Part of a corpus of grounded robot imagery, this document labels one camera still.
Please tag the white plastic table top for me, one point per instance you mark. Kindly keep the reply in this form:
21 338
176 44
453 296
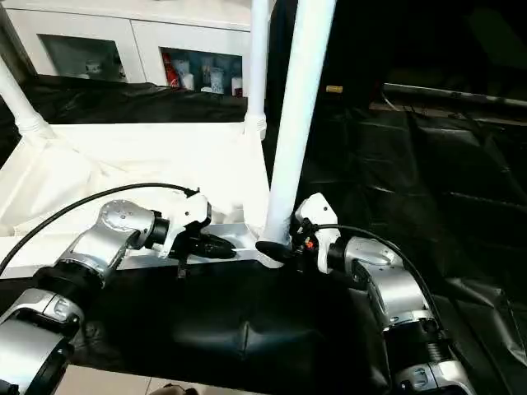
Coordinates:
123 164

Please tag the white plastic table leg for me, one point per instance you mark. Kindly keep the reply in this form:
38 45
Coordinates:
257 61
18 98
296 103

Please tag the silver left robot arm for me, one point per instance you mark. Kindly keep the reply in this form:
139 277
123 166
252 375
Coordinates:
103 238

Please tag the black table mat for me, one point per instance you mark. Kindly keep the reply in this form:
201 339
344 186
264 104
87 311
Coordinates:
432 185

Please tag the black case with yellow label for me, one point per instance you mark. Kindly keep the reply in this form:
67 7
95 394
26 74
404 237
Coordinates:
354 45

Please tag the grey metal bar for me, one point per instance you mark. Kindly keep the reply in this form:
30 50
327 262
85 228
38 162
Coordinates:
453 94

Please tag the white sideboard cabinet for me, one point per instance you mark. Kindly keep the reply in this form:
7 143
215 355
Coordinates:
123 24

